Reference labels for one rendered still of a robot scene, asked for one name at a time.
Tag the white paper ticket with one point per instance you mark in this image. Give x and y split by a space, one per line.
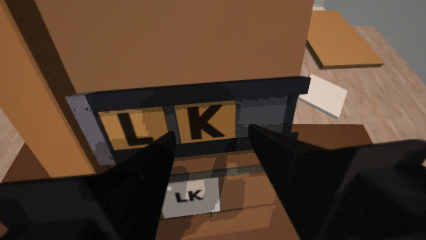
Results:
191 197

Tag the cream flat rectangular card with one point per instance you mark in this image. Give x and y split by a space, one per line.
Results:
324 96

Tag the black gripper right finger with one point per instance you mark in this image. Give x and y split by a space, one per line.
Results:
311 181

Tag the tan flat rectangular board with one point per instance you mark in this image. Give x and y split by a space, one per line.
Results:
334 44

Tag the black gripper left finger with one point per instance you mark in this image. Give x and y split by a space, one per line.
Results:
126 200

